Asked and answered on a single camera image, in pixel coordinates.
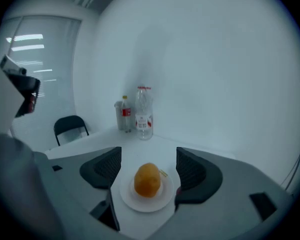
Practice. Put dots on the small red label bottle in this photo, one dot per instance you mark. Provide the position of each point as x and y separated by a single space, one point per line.
126 114

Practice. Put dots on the white cylindrical cup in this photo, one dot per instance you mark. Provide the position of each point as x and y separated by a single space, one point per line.
118 116

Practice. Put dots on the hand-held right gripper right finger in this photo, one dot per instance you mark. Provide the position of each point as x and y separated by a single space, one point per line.
197 176

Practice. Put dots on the large clear plastic bottle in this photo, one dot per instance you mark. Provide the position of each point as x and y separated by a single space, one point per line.
144 114

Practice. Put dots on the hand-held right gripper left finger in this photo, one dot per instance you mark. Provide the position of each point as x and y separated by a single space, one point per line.
102 169

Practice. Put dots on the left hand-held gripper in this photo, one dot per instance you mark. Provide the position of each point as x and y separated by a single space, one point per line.
20 94

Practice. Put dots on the white round plate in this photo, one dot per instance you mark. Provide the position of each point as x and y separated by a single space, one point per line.
145 204

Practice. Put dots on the black folding chair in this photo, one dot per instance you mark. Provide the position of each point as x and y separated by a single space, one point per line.
70 124

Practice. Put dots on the white square table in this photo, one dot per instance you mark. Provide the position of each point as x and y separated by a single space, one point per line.
140 149

